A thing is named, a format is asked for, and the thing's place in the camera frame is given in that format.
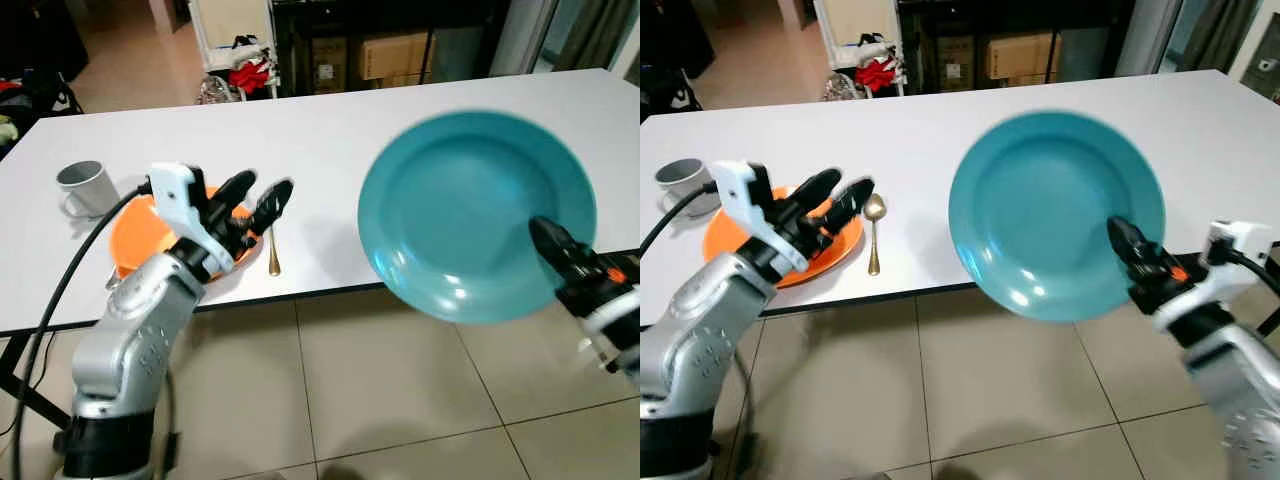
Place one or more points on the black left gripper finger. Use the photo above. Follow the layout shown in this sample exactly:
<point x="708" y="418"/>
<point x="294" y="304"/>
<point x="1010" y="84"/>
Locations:
<point x="232" y="195"/>
<point x="852" y="200"/>
<point x="812" y="195"/>
<point x="272" y="205"/>

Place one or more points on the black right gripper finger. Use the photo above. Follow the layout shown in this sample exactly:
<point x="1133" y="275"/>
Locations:
<point x="1132" y="245"/>
<point x="555" y="245"/>

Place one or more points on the large teal plate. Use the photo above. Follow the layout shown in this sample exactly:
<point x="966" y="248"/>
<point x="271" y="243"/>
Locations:
<point x="1040" y="200"/>
<point x="460" y="200"/>

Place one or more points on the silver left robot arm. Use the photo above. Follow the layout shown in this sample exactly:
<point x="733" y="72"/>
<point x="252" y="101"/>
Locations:
<point x="130" y="350"/>
<point x="700" y="340"/>

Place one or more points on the gold metal spoon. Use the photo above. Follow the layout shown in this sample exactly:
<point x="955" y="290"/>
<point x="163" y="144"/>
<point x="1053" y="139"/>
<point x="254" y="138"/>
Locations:
<point x="273" y="260"/>
<point x="874" y="210"/>

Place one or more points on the orange plate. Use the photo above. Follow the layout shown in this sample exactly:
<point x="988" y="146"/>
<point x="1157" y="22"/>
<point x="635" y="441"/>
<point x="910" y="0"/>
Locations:
<point x="140" y="235"/>
<point x="735" y="240"/>

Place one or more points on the red cloth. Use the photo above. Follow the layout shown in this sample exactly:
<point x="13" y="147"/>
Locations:
<point x="250" y="76"/>
<point x="878" y="75"/>

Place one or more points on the grey mug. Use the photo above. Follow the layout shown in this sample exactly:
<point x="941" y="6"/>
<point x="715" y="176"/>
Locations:
<point x="88" y="188"/>
<point x="685" y="180"/>

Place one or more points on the white rack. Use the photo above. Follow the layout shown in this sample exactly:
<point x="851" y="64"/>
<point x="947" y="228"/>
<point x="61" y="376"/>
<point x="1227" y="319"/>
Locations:
<point x="850" y="22"/>
<point x="230" y="25"/>

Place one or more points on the brown cardboard box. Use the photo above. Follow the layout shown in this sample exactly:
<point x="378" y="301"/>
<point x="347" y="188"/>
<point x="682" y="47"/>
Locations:
<point x="395" y="55"/>
<point x="1020" y="55"/>

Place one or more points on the black shelf unit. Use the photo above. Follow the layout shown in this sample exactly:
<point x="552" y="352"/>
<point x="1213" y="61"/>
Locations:
<point x="460" y="40"/>
<point x="1095" y="40"/>

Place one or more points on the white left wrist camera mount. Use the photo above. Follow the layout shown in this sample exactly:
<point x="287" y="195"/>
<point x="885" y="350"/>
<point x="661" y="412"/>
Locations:
<point x="178" y="200"/>
<point x="745" y="195"/>

